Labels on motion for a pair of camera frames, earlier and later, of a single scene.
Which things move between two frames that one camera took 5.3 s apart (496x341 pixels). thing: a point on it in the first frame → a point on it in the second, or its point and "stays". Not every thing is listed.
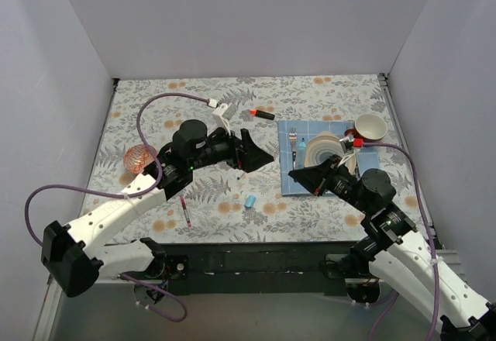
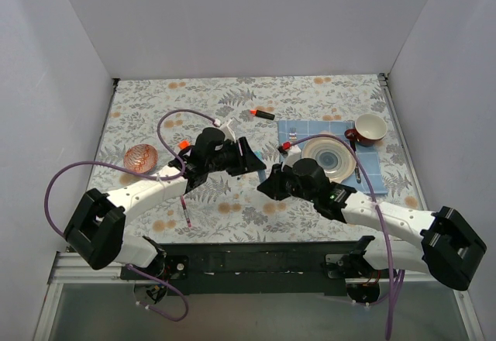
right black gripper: [326, 176] → [280, 182]
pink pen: [186, 212] stays
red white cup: [368, 127] stays
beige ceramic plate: [325, 145] stays
